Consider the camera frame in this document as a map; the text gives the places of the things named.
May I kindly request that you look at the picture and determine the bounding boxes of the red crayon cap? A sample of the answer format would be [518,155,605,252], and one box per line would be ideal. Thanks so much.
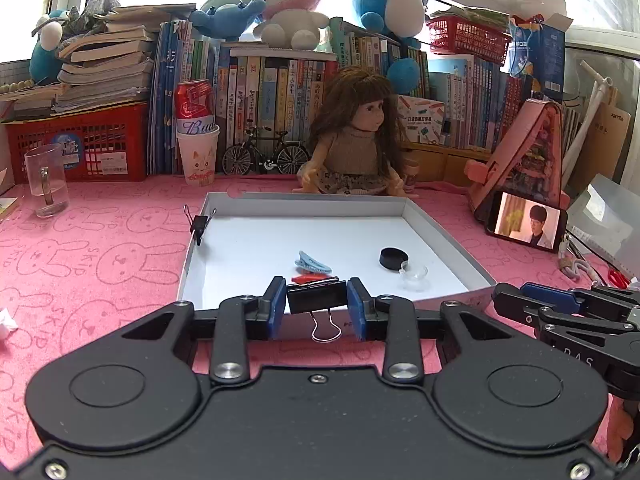
[292,273,338,286]

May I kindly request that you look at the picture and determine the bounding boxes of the black binder clip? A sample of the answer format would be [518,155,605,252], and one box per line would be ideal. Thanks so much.
[286,278,347,344]
[182,204,217,246]

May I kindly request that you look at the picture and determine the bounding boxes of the light blue hair clip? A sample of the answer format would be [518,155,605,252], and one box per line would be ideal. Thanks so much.
[295,252,332,275]

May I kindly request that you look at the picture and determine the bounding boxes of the black round cap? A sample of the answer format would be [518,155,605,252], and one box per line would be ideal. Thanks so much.
[378,247,409,272]

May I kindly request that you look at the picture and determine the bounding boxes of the red scissors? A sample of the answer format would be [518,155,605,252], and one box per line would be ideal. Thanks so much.
[608,268,636,289]

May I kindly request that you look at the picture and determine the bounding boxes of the clear plastic cup lid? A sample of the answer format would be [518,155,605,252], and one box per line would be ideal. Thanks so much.
[399,260,428,292]

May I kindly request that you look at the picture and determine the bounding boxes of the white shallow cardboard box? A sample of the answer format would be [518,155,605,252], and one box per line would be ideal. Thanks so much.
[178,193,496,310]

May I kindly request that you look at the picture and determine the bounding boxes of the clear plastic folder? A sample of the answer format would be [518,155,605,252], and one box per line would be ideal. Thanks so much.
[567,174,640,281]

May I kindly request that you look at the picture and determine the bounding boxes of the smartphone playing video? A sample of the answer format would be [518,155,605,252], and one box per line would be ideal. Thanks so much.
[485,191,567,252]

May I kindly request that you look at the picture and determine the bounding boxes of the black binder clip on box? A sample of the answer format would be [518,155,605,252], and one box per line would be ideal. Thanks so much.
[182,204,217,246]

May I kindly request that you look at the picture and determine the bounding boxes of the miniature black bicycle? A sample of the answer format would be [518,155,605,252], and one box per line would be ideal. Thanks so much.
[221,128,310,177]

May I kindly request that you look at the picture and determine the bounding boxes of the pink triangular dollhouse stand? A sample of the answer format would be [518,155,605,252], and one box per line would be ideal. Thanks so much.
[464,99,570,222]

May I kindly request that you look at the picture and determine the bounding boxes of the small glass jar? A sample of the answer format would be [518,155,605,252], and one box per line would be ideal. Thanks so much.
[402,157,420,195]

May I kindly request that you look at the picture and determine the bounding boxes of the white paper cup cat print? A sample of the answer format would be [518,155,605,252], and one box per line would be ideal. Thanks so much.
[177,126,219,186]

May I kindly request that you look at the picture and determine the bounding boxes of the brown-haired doll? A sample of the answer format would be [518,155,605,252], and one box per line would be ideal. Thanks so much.
[297,67,406,196]

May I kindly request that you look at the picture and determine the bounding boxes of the row of upright books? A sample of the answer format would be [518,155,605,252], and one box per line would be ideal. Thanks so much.
[145,16,529,174]

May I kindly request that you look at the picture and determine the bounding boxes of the pink bunny-print table cloth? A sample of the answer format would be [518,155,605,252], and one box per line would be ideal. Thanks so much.
[0,173,626,470]

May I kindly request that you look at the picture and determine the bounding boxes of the colourful white game box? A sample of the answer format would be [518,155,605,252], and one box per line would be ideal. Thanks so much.
[397,96,445,145]

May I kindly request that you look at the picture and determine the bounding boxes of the red Budweiser can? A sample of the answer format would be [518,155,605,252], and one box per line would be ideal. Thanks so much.
[175,79,215,134]

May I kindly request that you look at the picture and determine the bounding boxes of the red plastic crate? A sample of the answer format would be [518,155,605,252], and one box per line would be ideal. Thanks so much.
[6,102,149,183]

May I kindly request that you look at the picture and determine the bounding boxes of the blue cardboard box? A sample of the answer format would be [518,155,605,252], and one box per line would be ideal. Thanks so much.
[506,13,573,102]

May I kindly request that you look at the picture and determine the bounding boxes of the clear glass mug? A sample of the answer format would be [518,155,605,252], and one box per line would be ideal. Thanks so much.
[25,143,70,219]

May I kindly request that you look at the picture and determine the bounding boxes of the small red basket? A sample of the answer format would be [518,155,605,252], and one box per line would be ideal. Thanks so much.
[426,15,512,65]

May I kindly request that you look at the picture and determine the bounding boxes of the crumpled white tissue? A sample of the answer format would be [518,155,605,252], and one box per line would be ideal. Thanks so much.
[0,309,18,340]

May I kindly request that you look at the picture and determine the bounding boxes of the stack of books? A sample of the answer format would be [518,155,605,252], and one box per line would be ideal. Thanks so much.
[52,0,195,115]

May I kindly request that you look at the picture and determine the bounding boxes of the blue whale plush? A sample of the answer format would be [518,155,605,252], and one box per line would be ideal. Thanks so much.
[190,0,266,41]

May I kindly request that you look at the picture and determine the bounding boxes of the pink white bunny plush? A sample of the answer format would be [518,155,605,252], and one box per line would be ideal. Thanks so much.
[253,0,329,51]

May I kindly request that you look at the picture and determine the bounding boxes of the blue white monster plush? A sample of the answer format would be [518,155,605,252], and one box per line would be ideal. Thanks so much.
[352,0,428,96]

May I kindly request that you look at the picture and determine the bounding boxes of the blue penguin plush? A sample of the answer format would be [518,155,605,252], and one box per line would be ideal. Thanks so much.
[29,6,79,86]

